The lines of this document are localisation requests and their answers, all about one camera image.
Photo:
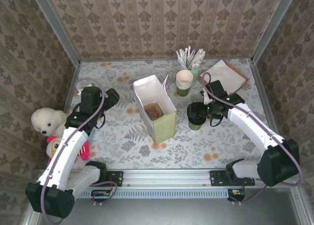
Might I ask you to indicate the black plastic cup lid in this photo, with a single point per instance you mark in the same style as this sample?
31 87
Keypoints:
196 122

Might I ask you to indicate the green paper coffee cup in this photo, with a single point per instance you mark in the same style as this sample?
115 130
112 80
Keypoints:
196 127

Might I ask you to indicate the landscape print paper gift bag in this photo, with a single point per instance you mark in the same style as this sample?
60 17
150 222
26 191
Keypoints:
163 129

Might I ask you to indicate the white paper napkins stack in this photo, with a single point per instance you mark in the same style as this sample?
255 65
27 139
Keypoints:
228 75

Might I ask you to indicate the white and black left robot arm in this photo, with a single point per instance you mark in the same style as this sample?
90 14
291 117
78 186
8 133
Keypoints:
63 156

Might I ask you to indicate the stack of green paper cups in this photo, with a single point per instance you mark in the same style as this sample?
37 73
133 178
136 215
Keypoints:
184 78

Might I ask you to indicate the mint green holder cup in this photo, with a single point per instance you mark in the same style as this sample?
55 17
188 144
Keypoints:
195 74

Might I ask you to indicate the floral patterned tablecloth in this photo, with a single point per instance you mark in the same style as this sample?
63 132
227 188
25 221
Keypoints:
171 151

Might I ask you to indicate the white teddy bear plush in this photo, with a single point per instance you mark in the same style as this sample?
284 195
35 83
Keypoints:
49 120

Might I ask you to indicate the bundle of paper-wrapped straws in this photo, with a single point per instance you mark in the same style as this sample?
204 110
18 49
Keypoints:
190 59

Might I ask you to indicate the pink striped plush doll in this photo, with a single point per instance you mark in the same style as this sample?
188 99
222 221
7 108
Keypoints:
83 151

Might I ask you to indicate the grey sheet metal shelf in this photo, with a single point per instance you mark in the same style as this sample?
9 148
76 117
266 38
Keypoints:
171 212

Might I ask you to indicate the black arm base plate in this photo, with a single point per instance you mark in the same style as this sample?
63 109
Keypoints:
216 178
117 178

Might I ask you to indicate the aluminium mounting rail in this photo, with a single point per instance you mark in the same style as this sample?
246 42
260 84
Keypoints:
166 177

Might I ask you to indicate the aluminium frame post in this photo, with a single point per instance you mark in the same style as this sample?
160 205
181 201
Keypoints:
272 26
59 31

